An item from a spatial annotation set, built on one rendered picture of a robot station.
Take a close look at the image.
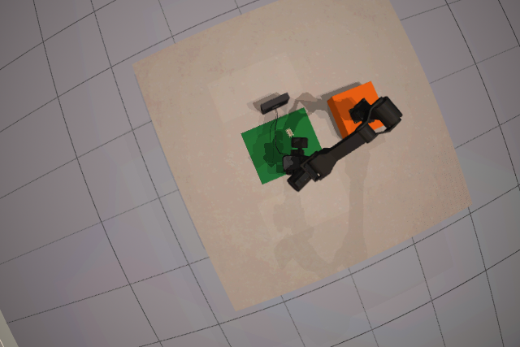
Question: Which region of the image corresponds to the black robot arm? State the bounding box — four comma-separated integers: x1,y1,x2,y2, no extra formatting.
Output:
282,96,402,192

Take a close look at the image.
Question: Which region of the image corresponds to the green circuit board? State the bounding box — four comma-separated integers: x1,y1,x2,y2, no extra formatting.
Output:
241,107,322,184

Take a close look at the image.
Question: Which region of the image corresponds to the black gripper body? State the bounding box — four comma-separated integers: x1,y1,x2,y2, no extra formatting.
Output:
291,137,308,165

